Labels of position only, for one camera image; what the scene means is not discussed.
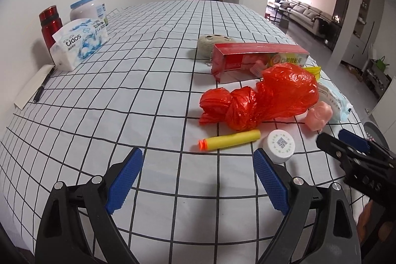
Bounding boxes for yellow plastic wrapper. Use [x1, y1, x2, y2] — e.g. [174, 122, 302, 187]
[303, 66, 322, 80]

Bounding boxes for yellow foam dart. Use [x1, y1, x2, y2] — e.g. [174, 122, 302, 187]
[198, 129, 261, 152]

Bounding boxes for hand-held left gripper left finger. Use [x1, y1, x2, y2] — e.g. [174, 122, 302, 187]
[35, 147, 143, 264]

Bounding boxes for person's right hand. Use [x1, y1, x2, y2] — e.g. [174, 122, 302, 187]
[357, 200, 396, 240]

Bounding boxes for black pen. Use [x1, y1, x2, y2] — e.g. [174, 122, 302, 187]
[33, 66, 57, 103]

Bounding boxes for beige plush sloth toy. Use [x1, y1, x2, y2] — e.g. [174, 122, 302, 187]
[197, 34, 236, 62]

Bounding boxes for red metal bottle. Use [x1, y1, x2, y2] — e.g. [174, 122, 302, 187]
[39, 5, 63, 49]

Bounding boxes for low shelf with clutter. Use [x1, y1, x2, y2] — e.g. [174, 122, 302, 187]
[360, 58, 392, 97]

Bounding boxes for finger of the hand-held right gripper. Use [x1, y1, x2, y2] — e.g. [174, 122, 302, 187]
[316, 132, 360, 166]
[338, 129, 396, 160]

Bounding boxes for white and blue wipes packet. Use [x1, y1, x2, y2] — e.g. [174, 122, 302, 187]
[316, 82, 353, 123]

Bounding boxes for grey round bin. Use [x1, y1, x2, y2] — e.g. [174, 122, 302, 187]
[363, 122, 391, 151]

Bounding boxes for dark coffee table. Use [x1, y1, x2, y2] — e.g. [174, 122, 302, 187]
[267, 1, 293, 27]

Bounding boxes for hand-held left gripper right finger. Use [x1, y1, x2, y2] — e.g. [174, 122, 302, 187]
[253, 148, 362, 264]

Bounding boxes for pink flower-shaped toy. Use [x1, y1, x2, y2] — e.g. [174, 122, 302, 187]
[306, 101, 333, 132]

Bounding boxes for white and blue tissue pack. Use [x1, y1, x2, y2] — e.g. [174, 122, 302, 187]
[49, 17, 109, 72]

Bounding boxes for red and white toothpaste box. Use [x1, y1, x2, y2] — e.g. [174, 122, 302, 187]
[211, 43, 310, 84]

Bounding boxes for black checked white tablecloth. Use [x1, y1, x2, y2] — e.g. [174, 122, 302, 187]
[0, 0, 364, 264]

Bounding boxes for white bottle cap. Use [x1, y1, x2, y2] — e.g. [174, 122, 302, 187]
[262, 129, 295, 164]

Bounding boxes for beige sofa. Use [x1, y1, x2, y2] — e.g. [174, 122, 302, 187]
[290, 0, 336, 36]

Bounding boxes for green bag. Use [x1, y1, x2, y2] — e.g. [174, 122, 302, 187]
[375, 56, 391, 73]

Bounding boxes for white jar with blue lid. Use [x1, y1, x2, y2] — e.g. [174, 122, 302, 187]
[70, 0, 109, 26]

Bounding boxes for red plastic bag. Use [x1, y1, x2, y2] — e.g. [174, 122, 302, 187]
[199, 63, 320, 132]

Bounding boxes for dark tall cabinet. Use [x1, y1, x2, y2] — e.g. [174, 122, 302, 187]
[332, 0, 351, 45]

